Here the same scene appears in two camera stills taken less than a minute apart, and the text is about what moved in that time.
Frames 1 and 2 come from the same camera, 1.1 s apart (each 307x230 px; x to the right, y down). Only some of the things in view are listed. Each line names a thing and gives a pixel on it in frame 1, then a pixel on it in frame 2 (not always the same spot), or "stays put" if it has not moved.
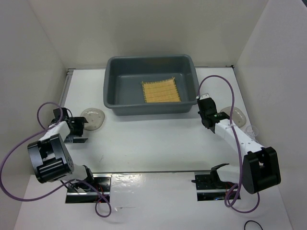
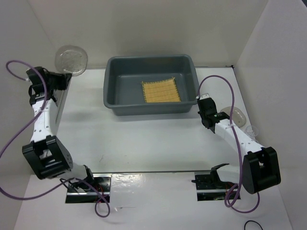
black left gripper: (79, 121) to (64, 78)
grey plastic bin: (150, 85) stays put
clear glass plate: (95, 117) to (71, 59)
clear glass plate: (239, 118) stays put
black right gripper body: (202, 117) stays put
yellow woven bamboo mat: (164, 90) stays put
